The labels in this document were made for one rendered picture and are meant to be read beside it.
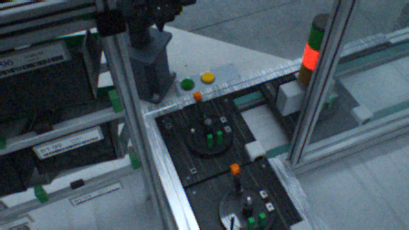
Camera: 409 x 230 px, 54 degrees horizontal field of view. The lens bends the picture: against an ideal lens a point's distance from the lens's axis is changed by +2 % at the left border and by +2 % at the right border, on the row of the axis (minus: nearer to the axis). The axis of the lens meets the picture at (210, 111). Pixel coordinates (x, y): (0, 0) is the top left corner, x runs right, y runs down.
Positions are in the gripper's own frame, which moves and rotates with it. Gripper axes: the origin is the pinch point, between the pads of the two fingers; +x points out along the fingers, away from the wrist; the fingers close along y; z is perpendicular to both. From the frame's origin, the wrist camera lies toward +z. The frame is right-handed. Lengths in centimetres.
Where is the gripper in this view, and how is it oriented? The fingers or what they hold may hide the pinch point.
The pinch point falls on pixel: (159, 20)
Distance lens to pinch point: 101.7
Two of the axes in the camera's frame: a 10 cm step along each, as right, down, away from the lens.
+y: 9.2, -3.1, 2.3
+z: 3.8, 7.1, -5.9
